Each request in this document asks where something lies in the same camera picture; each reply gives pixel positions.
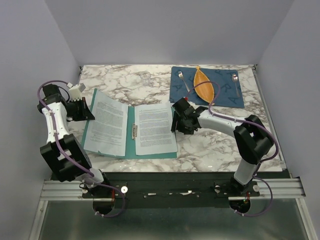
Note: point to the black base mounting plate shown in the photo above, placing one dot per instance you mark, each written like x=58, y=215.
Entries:
x=151, y=190

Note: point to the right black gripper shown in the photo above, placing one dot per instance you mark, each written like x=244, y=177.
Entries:
x=188, y=130

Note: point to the clear drinking glass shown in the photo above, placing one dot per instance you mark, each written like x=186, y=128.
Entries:
x=145, y=77

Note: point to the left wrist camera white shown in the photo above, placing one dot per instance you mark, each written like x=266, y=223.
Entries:
x=75, y=91

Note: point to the blue placemat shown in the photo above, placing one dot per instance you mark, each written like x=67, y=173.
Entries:
x=222, y=77

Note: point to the silver fork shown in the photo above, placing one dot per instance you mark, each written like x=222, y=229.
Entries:
x=181, y=76

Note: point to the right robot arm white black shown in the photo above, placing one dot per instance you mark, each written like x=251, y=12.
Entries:
x=252, y=139

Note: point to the teal green folder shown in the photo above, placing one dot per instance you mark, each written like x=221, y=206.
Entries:
x=130, y=147

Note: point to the orange leaf-shaped dish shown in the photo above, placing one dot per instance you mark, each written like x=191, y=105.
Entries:
x=202, y=86

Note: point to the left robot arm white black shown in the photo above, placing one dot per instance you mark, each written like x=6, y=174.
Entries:
x=62, y=152

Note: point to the silver folder clip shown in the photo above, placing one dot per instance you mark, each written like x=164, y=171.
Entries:
x=134, y=131

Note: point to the silver spoon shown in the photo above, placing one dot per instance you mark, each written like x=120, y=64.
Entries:
x=235, y=79

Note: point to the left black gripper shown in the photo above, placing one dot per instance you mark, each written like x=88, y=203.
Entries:
x=85, y=113

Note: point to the white printed paper files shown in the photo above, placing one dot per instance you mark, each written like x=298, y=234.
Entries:
x=154, y=135

